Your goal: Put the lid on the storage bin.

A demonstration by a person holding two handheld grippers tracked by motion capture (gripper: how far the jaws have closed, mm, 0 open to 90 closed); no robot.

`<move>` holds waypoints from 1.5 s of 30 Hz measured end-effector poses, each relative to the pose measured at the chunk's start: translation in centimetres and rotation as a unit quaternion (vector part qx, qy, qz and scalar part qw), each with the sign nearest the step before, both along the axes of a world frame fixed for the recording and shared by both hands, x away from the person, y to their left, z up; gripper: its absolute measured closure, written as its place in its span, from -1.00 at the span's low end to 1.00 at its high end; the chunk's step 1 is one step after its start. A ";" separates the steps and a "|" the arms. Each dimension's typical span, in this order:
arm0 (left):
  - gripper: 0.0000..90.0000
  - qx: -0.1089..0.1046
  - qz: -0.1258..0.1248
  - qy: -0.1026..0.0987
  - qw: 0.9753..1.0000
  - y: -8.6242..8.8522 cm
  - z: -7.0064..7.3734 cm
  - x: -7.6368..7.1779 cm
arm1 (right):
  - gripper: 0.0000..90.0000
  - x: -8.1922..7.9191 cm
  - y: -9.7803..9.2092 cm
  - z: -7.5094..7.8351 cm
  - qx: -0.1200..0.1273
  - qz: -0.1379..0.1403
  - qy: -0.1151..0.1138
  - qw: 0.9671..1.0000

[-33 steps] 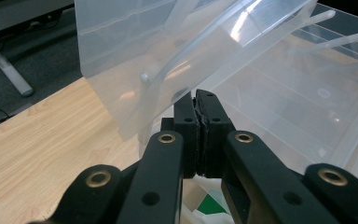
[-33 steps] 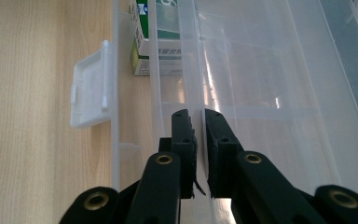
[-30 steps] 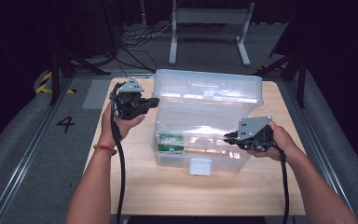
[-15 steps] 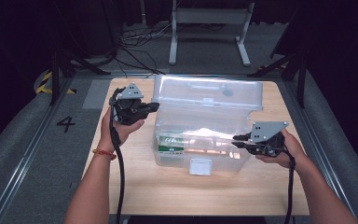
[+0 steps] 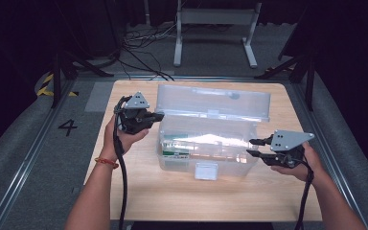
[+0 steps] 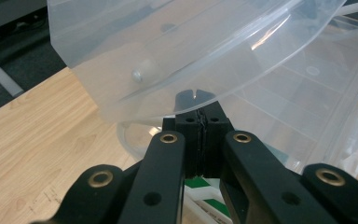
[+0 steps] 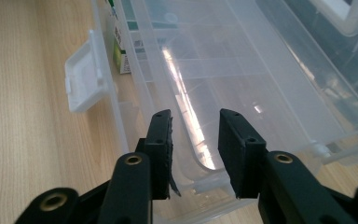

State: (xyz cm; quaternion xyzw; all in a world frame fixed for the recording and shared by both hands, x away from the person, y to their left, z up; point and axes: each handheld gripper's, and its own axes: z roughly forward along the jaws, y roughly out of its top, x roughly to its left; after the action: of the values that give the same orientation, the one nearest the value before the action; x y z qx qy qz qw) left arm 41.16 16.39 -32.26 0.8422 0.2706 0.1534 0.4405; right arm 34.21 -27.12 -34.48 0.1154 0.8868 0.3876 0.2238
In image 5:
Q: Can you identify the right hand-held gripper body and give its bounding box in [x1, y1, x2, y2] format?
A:
[269, 128, 315, 169]

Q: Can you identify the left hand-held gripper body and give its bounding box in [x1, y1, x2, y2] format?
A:
[114, 91, 151, 135]

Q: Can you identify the green cardboard box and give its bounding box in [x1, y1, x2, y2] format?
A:
[161, 133, 192, 160]

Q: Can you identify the clear plastic storage box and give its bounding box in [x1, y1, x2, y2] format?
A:
[154, 83, 272, 182]

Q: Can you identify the person's left hand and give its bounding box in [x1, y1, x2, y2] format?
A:
[100, 115, 150, 165]

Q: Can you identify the person's right hand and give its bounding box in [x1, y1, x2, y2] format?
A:
[271, 142, 325, 183]

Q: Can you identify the black metal stand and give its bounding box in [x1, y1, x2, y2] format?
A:
[51, 47, 115, 109]
[254, 54, 316, 113]

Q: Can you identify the yellow and black floor tape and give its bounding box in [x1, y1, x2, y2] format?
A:
[36, 73, 80, 98]

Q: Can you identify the white metal stand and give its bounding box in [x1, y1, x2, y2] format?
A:
[172, 0, 263, 69]

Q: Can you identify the red string bracelet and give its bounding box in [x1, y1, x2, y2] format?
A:
[94, 156, 120, 170]

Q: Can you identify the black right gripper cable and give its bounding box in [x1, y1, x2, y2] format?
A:
[294, 158, 315, 230]

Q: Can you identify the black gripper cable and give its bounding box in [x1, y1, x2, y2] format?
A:
[294, 158, 315, 230]
[112, 95, 133, 230]

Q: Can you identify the metal floor rail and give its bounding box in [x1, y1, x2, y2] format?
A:
[0, 80, 76, 230]
[290, 81, 368, 230]

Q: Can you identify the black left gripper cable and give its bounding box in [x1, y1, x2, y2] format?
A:
[112, 95, 133, 230]

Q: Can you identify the bundle of floor cables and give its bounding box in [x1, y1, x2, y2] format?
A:
[118, 22, 181, 81]

